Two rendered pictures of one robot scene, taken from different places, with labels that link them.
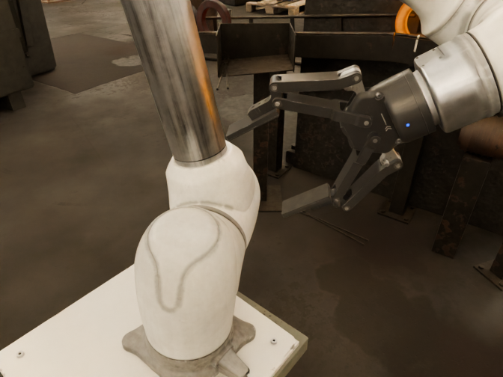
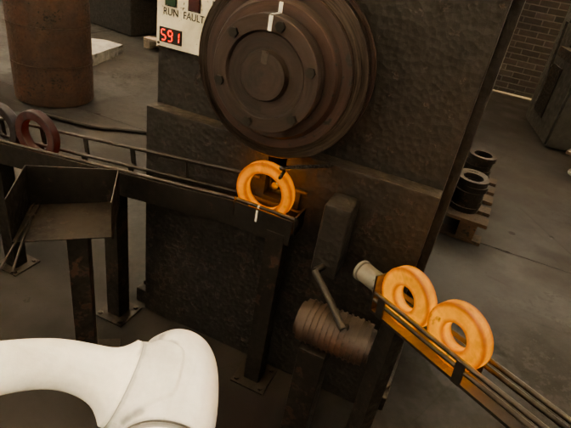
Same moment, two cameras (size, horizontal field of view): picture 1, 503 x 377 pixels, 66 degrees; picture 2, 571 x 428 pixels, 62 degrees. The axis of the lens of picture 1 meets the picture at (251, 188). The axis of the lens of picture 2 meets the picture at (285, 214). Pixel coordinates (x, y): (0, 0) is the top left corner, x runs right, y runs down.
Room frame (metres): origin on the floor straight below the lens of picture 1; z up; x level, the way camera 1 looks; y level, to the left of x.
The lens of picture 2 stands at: (0.15, -0.30, 1.42)
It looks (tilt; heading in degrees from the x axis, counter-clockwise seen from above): 30 degrees down; 344
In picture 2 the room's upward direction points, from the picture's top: 10 degrees clockwise
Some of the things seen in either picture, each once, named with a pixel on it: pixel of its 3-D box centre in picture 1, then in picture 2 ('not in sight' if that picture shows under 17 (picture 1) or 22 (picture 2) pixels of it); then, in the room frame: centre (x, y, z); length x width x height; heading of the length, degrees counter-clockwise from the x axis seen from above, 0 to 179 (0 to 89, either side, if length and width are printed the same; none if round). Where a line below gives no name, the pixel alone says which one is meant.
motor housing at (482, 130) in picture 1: (479, 192); (321, 380); (1.08, -0.77, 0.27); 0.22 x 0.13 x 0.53; 56
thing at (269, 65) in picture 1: (254, 124); (75, 282); (1.43, -0.01, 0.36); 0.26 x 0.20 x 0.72; 91
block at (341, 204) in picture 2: not in sight; (335, 235); (1.26, -0.77, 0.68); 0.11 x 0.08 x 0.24; 146
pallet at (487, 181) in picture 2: not in sight; (406, 160); (2.89, -1.85, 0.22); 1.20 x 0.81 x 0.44; 54
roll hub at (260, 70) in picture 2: not in sight; (267, 75); (1.30, -0.52, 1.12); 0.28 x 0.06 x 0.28; 56
